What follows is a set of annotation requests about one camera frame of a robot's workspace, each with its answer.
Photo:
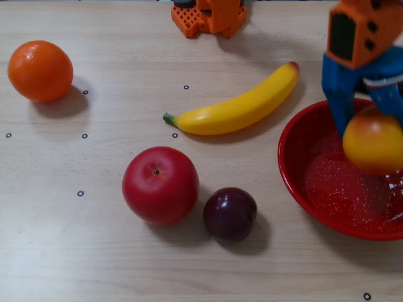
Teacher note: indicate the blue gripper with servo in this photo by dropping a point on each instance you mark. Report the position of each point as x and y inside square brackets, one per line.
[340, 84]

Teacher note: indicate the yellow orange peach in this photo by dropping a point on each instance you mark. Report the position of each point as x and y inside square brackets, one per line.
[374, 144]

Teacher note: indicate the orange robot base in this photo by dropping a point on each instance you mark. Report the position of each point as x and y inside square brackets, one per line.
[220, 15]

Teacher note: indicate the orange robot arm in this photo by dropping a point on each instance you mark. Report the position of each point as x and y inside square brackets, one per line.
[368, 31]

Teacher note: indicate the red speckled bowl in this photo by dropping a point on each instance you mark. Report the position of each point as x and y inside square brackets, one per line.
[315, 188]

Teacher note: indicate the yellow banana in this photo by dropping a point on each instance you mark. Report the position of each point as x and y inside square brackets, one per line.
[239, 110]

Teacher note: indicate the dark purple plum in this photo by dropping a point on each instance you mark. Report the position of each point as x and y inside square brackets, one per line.
[230, 215]

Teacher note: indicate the red apple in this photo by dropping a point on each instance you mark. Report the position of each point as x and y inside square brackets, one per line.
[160, 188]

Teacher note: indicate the orange fruit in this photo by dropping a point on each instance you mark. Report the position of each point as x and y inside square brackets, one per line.
[41, 70]

